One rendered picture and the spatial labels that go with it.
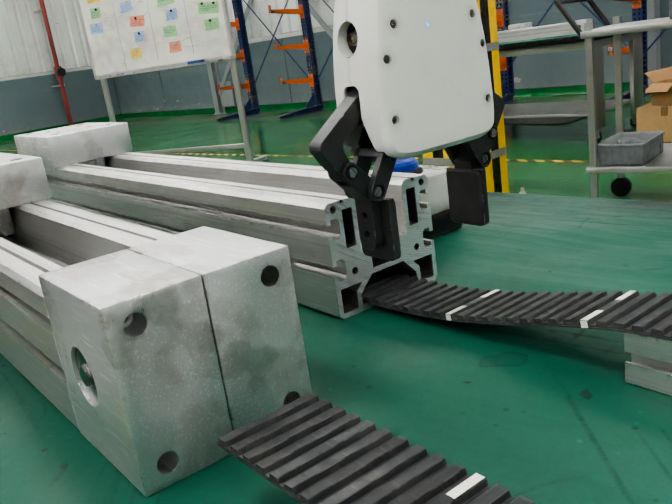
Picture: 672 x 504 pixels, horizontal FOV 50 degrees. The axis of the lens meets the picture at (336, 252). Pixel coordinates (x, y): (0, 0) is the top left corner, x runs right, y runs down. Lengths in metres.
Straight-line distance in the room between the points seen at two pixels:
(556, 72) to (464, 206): 8.55
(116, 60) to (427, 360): 6.33
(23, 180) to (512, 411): 0.51
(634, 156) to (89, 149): 2.77
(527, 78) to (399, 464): 9.02
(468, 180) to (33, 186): 0.42
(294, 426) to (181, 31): 5.95
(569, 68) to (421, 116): 8.54
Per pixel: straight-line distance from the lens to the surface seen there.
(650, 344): 0.39
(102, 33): 6.76
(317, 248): 0.51
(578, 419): 0.37
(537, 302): 0.45
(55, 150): 1.00
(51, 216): 0.64
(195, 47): 6.15
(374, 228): 0.44
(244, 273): 0.35
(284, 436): 0.31
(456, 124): 0.46
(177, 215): 0.69
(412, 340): 0.46
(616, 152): 3.46
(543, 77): 9.14
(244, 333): 0.36
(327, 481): 0.28
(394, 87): 0.42
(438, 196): 0.68
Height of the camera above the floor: 0.97
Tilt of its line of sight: 16 degrees down
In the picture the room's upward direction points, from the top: 8 degrees counter-clockwise
